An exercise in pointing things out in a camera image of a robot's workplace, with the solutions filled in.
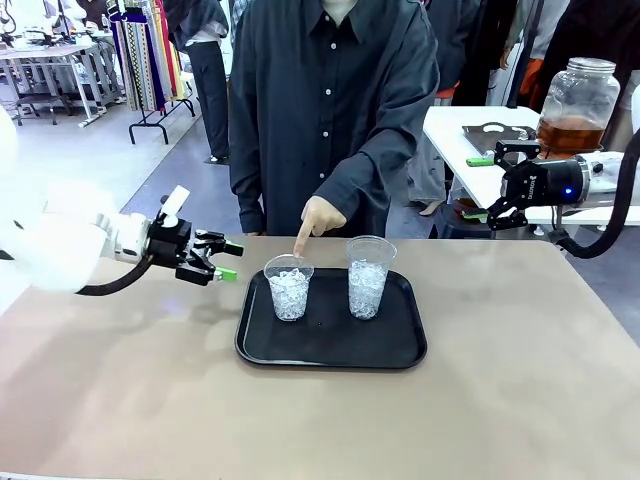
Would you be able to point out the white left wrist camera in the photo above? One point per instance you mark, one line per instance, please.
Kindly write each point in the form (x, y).
(175, 202)

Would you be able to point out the white side table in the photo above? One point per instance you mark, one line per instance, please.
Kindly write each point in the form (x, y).
(450, 145)

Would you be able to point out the glass tea dispenser jar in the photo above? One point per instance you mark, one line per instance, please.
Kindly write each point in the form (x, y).
(577, 105)

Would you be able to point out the tall clear plastic iced cup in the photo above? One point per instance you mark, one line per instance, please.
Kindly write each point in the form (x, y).
(367, 290)

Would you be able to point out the person's right forearm dark sleeve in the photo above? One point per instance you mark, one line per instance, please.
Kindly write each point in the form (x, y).
(247, 195)

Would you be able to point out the bystander in black coat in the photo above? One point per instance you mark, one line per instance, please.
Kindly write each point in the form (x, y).
(600, 30)

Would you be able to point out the person's left forearm dark sleeve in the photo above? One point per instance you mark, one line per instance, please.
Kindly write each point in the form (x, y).
(360, 180)

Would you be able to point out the person's left hand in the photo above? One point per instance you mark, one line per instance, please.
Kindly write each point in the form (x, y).
(320, 215)

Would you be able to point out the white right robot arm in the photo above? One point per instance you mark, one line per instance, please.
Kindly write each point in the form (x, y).
(612, 172)

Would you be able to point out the grey metal tray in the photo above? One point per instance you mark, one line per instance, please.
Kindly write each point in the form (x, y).
(482, 137)

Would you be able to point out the bystander in dark jacket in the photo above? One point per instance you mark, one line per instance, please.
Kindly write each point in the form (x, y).
(465, 40)

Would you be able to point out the black round stool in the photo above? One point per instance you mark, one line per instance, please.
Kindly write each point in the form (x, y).
(460, 225)

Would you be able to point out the black stand pole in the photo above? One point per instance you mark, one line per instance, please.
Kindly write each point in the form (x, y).
(523, 60)

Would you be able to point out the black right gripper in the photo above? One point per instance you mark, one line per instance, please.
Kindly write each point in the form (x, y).
(547, 182)

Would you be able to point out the mannequin in dark trousers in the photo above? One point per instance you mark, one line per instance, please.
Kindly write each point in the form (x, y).
(210, 75)

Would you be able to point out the black plastic serving tray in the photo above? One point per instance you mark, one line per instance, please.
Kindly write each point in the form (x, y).
(330, 345)

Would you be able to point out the short clear plastic iced cup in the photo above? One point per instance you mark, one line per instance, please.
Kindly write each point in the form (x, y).
(289, 295)

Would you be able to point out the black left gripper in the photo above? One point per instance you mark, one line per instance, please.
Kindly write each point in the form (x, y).
(167, 242)

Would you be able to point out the white metal-legged workbench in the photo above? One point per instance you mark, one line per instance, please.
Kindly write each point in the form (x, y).
(45, 52)

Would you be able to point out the clothes rack with fabrics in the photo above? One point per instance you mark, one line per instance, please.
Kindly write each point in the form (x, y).
(145, 55)

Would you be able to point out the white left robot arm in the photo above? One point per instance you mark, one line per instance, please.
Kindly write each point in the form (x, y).
(60, 235)

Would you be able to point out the person in dark shirt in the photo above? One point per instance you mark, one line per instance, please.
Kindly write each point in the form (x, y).
(320, 100)

